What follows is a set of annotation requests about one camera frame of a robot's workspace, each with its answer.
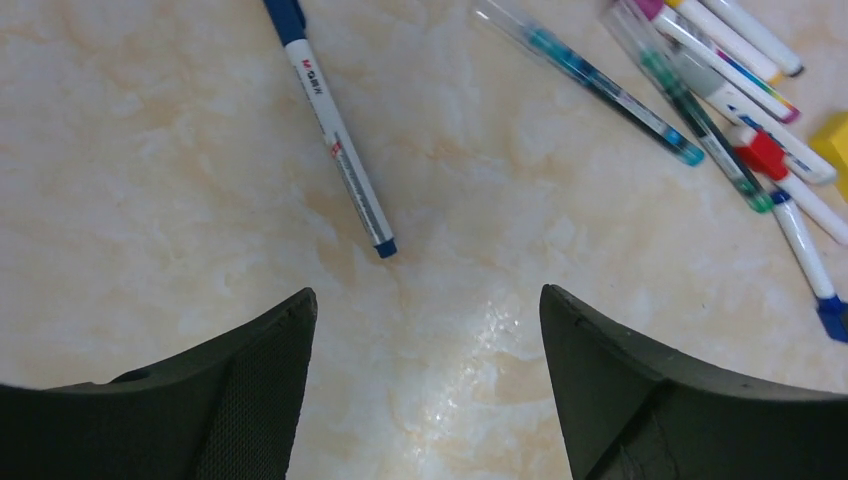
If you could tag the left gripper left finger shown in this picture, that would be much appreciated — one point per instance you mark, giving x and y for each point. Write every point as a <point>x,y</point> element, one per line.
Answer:
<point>225,409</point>

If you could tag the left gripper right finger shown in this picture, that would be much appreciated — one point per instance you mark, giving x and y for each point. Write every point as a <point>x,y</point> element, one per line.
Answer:
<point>631,407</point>

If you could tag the white marker blue tip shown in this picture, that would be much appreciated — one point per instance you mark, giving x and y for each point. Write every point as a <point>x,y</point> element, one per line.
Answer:
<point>830,308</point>

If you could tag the blue thin pen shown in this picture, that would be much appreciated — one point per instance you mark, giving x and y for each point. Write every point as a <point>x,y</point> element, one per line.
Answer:
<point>538,40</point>

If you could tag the dark blue marker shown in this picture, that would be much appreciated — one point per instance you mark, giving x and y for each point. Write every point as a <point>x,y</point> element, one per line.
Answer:
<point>289,22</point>

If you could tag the green thin pen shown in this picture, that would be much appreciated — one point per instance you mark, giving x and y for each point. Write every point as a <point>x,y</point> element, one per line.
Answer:
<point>648,51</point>

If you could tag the red capped marker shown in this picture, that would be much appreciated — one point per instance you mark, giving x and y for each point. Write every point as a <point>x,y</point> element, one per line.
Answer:
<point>763,155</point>

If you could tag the grey capped marker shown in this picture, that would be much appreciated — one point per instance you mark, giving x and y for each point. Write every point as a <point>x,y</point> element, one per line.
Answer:
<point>739,109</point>

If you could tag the yellow block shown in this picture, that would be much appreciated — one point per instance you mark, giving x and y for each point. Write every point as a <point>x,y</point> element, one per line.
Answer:
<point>830,142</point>

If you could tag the purple capped marker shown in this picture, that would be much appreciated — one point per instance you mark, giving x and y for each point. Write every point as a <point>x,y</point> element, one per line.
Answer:
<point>678,29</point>

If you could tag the black capped marker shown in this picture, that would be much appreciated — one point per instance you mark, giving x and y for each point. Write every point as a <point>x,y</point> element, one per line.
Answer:
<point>759,36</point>

